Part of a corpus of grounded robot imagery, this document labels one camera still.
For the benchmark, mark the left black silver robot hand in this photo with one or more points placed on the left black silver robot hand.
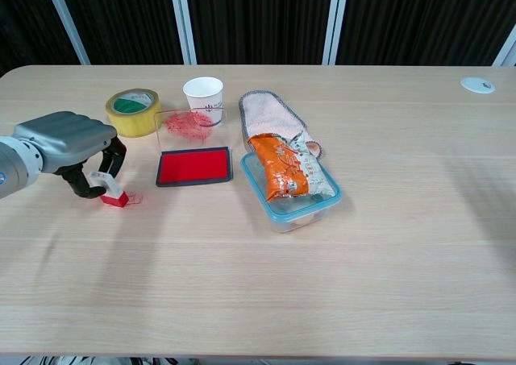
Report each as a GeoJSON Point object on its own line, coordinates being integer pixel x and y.
{"type": "Point", "coordinates": [68, 133]}

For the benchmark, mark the small red white stamp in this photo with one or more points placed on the small red white stamp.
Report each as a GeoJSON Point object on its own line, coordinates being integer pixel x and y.
{"type": "Point", "coordinates": [117, 199]}

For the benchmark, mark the yellow packing tape roll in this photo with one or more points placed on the yellow packing tape roll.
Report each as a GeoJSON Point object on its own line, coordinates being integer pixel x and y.
{"type": "Point", "coordinates": [129, 125]}

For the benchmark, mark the red ink pad case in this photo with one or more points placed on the red ink pad case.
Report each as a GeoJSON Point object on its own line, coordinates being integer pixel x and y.
{"type": "Point", "coordinates": [193, 167]}

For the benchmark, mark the white paper cup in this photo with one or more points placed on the white paper cup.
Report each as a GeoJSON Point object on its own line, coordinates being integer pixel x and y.
{"type": "Point", "coordinates": [201, 95]}

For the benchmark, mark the pink cloth with grey trim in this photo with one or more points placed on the pink cloth with grey trim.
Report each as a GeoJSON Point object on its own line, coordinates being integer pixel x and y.
{"type": "Point", "coordinates": [270, 115]}

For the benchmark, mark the orange white snack bag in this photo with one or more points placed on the orange white snack bag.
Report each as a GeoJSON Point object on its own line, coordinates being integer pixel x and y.
{"type": "Point", "coordinates": [282, 167]}

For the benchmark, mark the clear container with blue rim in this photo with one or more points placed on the clear container with blue rim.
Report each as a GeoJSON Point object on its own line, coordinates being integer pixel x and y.
{"type": "Point", "coordinates": [298, 218]}

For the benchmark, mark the white partition frame post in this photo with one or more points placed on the white partition frame post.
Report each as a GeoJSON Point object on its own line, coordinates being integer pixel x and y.
{"type": "Point", "coordinates": [506, 52]}
{"type": "Point", "coordinates": [183, 22]}
{"type": "Point", "coordinates": [336, 22]}
{"type": "Point", "coordinates": [66, 22]}

